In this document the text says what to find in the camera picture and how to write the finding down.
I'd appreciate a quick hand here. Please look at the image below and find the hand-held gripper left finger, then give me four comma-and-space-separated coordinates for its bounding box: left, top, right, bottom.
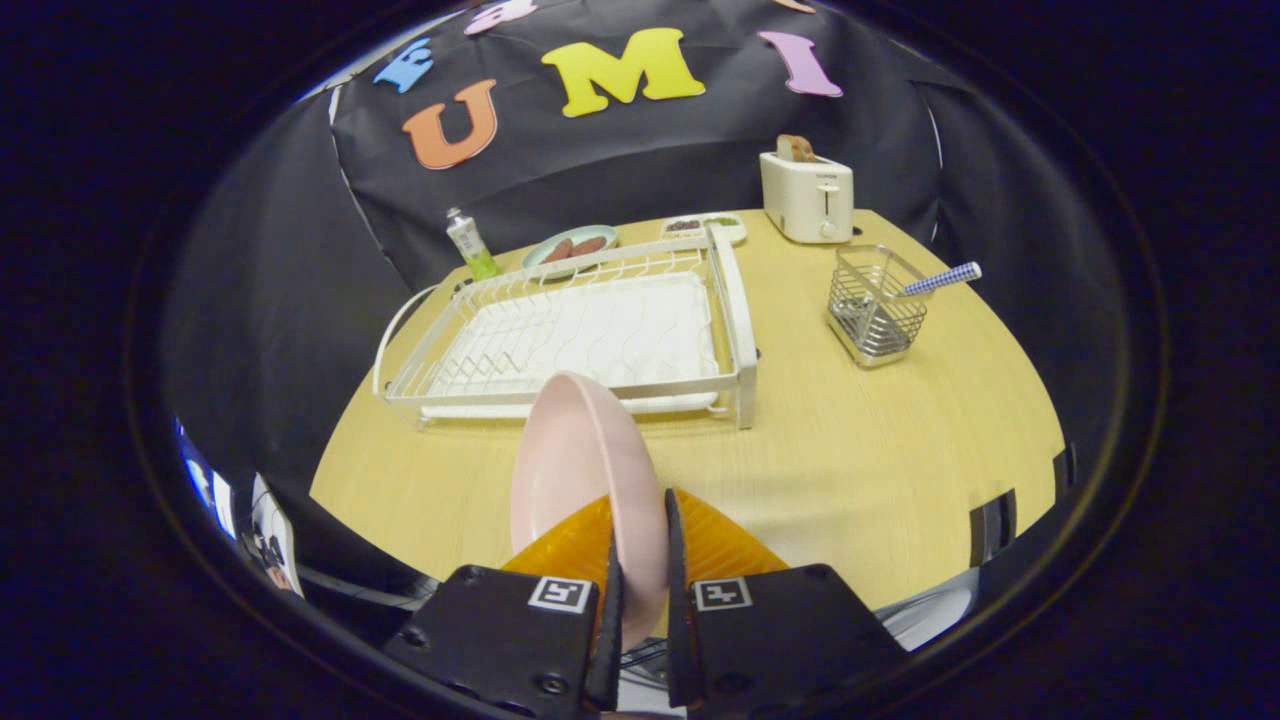
385, 493, 626, 719

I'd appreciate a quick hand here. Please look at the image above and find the white device with black cables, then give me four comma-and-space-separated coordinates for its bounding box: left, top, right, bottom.
248, 473, 303, 597

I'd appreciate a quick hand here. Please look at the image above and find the white wire dish rack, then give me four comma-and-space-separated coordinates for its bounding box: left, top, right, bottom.
372, 225, 759, 431

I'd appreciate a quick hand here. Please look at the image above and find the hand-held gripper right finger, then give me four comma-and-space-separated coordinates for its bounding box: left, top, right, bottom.
663, 487, 906, 716

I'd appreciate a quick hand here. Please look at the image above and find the clear bottle with green liquid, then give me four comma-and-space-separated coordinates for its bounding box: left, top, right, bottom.
445, 207, 501, 282

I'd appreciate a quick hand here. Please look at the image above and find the lit screen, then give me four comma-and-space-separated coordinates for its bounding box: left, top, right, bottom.
175, 420, 237, 541

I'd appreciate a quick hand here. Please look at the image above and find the spoon with blue checked handle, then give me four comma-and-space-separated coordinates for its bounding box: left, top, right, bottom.
898, 261, 983, 299

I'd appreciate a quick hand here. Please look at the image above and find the pink plate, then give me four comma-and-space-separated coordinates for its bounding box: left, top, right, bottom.
508, 371, 673, 651

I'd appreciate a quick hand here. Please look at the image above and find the metal wire basket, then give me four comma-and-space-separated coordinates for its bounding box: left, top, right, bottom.
826, 244, 933, 370

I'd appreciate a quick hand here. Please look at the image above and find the black table bracket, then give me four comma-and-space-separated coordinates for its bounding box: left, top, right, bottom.
968, 488, 1018, 569

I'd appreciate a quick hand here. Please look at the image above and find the pale green plate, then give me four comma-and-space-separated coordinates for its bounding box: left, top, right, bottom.
521, 224, 620, 276

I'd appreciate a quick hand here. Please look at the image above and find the cream toaster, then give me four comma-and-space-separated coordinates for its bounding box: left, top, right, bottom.
758, 150, 856, 245

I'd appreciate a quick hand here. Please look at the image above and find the white divided sauce dish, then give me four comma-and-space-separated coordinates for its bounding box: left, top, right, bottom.
660, 211, 748, 247

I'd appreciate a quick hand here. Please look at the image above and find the black backdrop cloth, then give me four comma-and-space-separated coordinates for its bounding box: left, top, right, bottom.
160, 0, 1131, 521

